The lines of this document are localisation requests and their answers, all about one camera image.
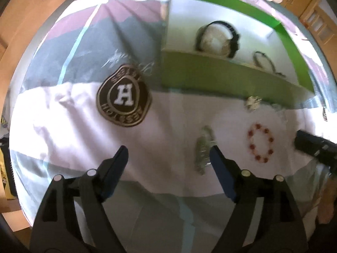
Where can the black strap watch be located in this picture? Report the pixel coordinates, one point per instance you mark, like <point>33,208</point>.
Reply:
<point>234,42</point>

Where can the green cardboard box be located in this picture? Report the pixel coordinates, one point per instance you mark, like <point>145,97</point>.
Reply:
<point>207,73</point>

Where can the small silver earring cluster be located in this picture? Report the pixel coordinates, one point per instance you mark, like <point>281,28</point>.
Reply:
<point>253,103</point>

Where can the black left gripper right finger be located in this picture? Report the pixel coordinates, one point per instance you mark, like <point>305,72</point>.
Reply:
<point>280,227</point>

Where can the person's right hand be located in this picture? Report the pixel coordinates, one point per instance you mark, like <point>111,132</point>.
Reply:
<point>326,204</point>

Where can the wooden wardrobe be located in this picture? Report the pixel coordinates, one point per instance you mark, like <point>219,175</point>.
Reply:
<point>319,19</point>

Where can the silver metal link watch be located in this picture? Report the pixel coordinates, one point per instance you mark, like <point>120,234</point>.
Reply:
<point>202,149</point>

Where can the patterned bed quilt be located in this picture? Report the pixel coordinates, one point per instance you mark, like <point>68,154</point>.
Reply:
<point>94,84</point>

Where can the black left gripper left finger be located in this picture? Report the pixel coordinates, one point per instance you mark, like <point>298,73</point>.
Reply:
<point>56,228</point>

